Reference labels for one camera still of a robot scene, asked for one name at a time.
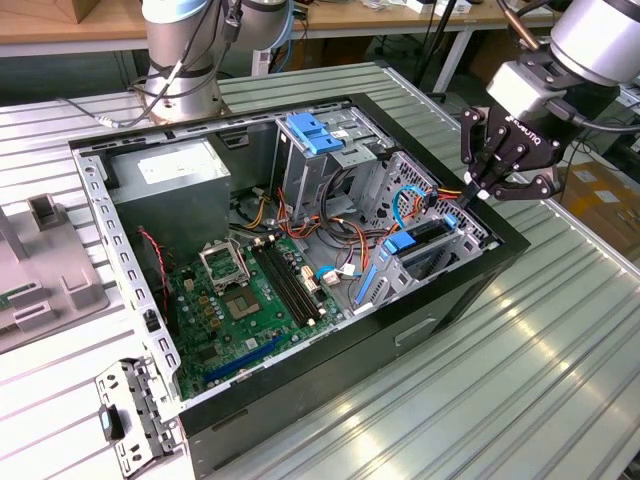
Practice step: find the black case fan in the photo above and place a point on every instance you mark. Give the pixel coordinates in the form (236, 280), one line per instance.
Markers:
(150, 280)

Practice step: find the black RAM slot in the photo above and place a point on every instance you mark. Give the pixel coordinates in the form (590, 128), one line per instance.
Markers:
(293, 280)
(281, 285)

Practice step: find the brown cardboard box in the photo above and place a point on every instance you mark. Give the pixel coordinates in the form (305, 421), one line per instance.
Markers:
(600, 210)

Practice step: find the wooden desk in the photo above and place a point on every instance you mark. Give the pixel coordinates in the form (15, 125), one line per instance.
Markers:
(350, 20)

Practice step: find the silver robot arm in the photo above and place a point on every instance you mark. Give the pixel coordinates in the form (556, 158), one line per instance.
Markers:
(170, 60)

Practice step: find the blue plastic drive latch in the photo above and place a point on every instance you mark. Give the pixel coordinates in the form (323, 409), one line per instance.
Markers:
(312, 132)

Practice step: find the grey power supply unit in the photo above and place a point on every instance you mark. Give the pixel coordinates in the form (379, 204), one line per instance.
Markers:
(170, 200)

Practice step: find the black tripod stand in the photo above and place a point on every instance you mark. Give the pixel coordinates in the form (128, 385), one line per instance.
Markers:
(440, 30)

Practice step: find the black open PC case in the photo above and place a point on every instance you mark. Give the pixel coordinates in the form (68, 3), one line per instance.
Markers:
(350, 360)

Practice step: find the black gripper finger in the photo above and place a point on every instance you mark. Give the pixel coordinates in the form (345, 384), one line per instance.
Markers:
(475, 135)
(535, 187)

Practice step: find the metal disk bay cage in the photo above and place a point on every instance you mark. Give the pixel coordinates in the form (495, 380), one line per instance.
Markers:
(450, 255)

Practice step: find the green RAM stick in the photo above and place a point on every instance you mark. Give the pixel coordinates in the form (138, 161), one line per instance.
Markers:
(5, 300)

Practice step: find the grey parts rack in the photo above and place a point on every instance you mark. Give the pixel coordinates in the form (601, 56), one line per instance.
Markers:
(55, 260)

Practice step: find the hard disk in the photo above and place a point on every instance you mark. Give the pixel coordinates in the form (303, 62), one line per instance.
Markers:
(400, 243)

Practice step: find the blue expansion slot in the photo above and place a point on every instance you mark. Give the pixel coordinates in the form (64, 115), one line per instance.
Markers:
(240, 361)

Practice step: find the metal optical drive cage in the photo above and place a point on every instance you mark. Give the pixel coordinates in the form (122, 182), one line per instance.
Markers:
(300, 175)

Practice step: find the green motherboard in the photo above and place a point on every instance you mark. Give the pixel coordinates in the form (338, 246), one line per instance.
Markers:
(270, 310)

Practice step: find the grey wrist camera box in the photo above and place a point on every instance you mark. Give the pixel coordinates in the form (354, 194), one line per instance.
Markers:
(515, 87)

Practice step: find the hinged metal slot bracket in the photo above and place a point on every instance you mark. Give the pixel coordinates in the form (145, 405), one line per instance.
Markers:
(130, 390)

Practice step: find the CPU socket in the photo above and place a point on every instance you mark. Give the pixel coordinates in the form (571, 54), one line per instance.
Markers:
(241, 304)

